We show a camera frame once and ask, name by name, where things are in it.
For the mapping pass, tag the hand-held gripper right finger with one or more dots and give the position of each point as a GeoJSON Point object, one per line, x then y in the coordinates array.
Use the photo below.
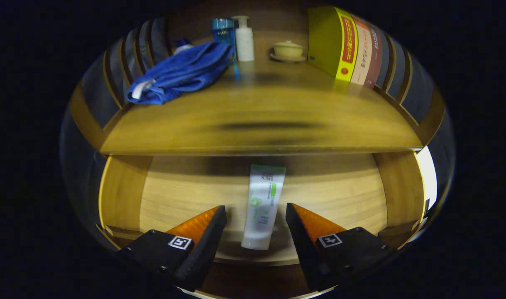
{"type": "Point", "coordinates": [304, 249]}

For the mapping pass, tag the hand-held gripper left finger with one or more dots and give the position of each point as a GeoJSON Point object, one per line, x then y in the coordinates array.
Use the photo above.
{"type": "Point", "coordinates": [207, 249]}

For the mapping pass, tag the white and green tube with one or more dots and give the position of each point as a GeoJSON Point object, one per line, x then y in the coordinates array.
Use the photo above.
{"type": "Point", "coordinates": [261, 203]}

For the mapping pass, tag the wooden drawer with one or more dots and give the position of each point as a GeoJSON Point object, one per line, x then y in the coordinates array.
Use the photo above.
{"type": "Point", "coordinates": [340, 195]}

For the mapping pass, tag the wooden countertop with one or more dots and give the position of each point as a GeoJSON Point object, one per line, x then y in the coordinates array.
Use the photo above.
{"type": "Point", "coordinates": [194, 124]}

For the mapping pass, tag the wooden cabinet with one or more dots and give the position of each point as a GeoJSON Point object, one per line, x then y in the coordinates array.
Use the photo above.
{"type": "Point", "coordinates": [86, 120]}

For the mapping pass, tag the blue folded towel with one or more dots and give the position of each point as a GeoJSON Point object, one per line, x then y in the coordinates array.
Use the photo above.
{"type": "Point", "coordinates": [182, 74]}

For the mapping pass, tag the beige lidded teacup with saucer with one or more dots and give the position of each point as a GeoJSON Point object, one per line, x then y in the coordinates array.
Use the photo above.
{"type": "Point", "coordinates": [288, 50]}

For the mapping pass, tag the white and orange book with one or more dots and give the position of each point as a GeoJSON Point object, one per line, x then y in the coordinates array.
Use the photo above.
{"type": "Point", "coordinates": [362, 54]}

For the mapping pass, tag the brown book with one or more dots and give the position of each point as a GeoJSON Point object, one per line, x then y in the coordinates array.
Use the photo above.
{"type": "Point", "coordinates": [375, 58]}

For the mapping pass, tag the small bottle with blue cap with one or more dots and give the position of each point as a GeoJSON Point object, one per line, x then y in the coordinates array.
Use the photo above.
{"type": "Point", "coordinates": [182, 44]}

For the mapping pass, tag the yellow book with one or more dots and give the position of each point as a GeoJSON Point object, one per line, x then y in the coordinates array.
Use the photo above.
{"type": "Point", "coordinates": [325, 39]}

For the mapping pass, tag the white pump bottle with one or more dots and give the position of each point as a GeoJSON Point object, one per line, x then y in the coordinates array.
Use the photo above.
{"type": "Point", "coordinates": [244, 41]}

